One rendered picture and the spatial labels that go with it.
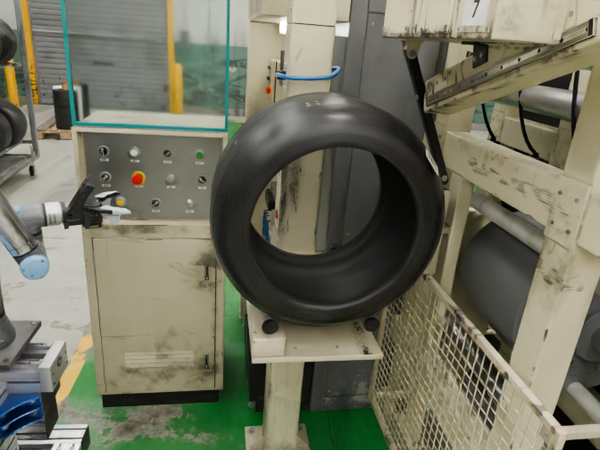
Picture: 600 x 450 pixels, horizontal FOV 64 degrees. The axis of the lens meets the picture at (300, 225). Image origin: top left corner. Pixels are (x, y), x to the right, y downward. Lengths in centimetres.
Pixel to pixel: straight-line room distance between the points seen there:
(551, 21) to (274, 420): 161
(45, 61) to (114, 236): 939
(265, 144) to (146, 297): 117
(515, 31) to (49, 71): 1063
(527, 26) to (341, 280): 87
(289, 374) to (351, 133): 106
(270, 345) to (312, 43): 85
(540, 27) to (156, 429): 203
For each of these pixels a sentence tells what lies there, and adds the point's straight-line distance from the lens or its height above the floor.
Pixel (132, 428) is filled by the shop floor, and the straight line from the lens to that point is 235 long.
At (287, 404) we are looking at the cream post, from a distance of 196.
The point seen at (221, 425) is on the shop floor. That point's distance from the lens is 232.
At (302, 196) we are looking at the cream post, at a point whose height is 114.
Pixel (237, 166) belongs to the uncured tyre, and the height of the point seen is 134.
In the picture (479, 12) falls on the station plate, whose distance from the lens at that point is 98.
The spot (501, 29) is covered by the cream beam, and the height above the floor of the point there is 166.
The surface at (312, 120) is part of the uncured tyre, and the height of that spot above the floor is 145.
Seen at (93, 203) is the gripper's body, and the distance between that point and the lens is 169.
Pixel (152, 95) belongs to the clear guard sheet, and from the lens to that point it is 185.
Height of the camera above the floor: 161
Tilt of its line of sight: 21 degrees down
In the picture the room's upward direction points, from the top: 5 degrees clockwise
